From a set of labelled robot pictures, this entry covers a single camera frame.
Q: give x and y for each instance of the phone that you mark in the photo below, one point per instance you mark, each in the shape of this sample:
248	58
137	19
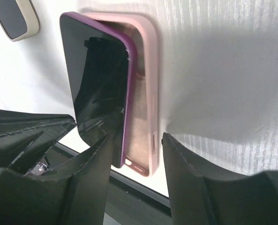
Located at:
18	19

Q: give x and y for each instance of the purple smartphone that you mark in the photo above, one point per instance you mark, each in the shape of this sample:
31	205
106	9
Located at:
101	62

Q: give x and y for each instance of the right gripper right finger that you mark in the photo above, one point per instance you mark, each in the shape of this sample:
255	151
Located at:
203	193

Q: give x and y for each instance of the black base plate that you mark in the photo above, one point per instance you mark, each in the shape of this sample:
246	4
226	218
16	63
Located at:
136	199

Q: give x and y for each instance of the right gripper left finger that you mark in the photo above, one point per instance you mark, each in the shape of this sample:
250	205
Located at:
33	200

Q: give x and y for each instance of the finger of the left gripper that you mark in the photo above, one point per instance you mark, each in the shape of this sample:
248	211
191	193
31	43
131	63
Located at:
25	138

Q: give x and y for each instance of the pink phone case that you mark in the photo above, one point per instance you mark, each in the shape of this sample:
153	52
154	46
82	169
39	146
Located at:
142	127

